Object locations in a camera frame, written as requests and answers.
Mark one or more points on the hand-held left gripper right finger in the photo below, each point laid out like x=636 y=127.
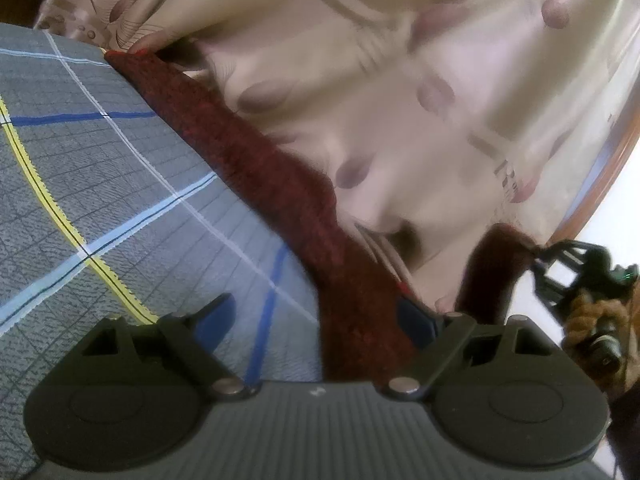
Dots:
x=411 y=324

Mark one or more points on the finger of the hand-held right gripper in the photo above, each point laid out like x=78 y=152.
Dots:
x=547 y=282
x=570 y=246

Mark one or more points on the beige patterned blanket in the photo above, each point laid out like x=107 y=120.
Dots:
x=400 y=110

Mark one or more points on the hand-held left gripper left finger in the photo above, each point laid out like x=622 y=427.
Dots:
x=220 y=322

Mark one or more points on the grey plaid bedsheet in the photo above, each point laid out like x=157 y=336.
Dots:
x=100 y=185

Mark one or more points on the maroon knitted garment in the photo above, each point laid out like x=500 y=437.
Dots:
x=280 y=185

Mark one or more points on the wooden headboard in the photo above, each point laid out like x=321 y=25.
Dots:
x=600 y=180

